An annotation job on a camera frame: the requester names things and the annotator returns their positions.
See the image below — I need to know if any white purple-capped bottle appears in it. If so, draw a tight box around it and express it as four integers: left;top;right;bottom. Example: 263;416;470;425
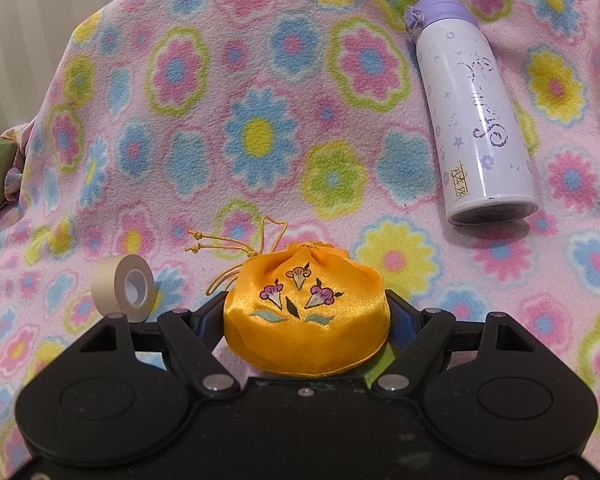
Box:
404;0;539;226

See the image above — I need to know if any beige medical tape roll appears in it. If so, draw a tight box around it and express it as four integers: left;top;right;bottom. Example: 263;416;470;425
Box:
91;255;157;323

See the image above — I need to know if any pink floral fleece blanket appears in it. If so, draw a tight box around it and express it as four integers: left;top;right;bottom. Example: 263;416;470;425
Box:
0;0;600;479

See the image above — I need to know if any orange satin drawstring pouch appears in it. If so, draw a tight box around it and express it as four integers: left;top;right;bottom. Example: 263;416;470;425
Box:
184;214;392;380

